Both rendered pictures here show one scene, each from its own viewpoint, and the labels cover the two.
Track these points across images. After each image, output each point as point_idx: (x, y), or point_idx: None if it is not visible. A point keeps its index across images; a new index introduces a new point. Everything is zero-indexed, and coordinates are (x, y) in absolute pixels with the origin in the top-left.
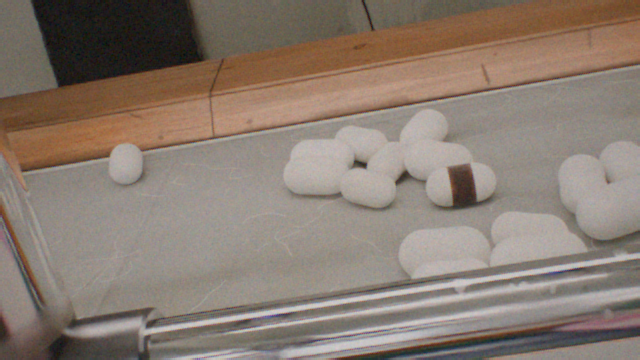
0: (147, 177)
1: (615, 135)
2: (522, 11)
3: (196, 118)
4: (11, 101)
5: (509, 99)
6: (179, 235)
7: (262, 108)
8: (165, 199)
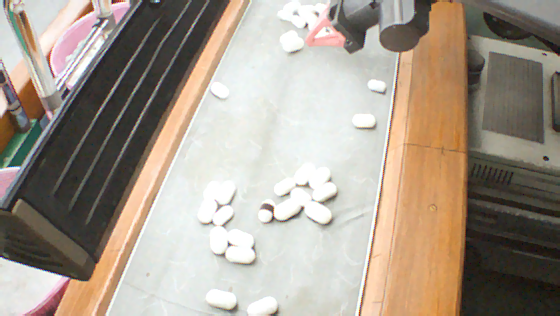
0: (360, 130)
1: (286, 277)
2: (437, 289)
3: (396, 142)
4: (454, 76)
5: (353, 262)
6: (300, 138)
7: (392, 166)
8: (333, 135)
